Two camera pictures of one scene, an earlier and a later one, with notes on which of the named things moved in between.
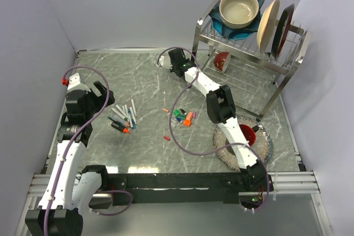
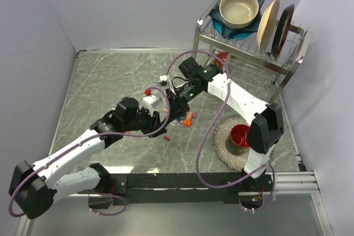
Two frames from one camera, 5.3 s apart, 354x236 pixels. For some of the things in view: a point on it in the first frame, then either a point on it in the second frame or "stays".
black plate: (282, 30) stays
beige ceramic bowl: (239, 9) stays
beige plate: (267, 24) stays
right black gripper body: (173, 68) to (186, 94)
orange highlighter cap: (187, 122) stays
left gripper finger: (111, 98) to (162, 131)
